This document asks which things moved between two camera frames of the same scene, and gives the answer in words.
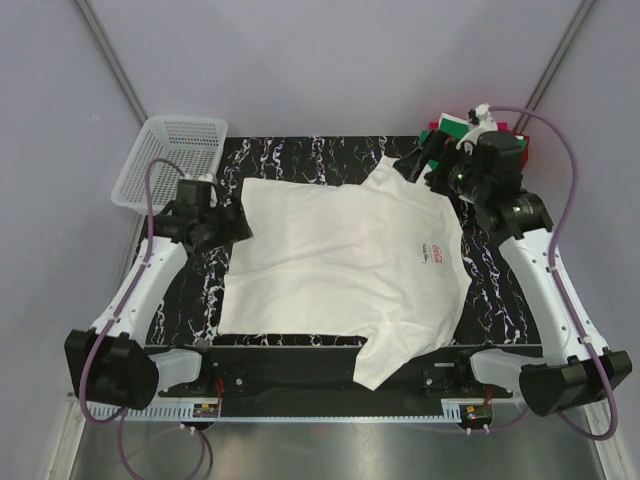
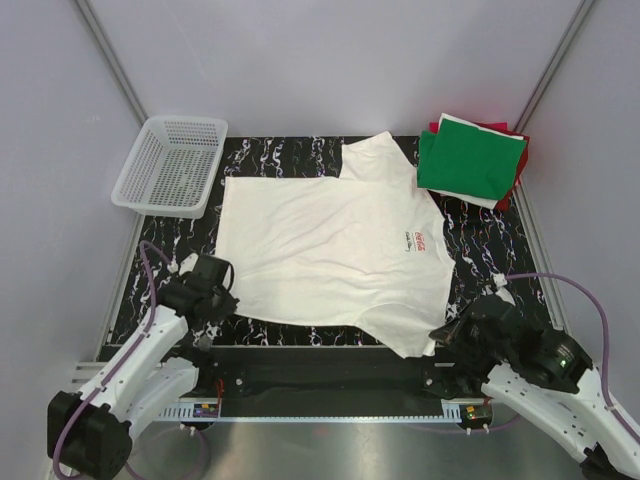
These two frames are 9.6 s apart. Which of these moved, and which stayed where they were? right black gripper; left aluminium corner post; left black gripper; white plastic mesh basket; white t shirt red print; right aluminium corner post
Moved: left black gripper; white t shirt red print; right black gripper
Stayed: right aluminium corner post; white plastic mesh basket; left aluminium corner post
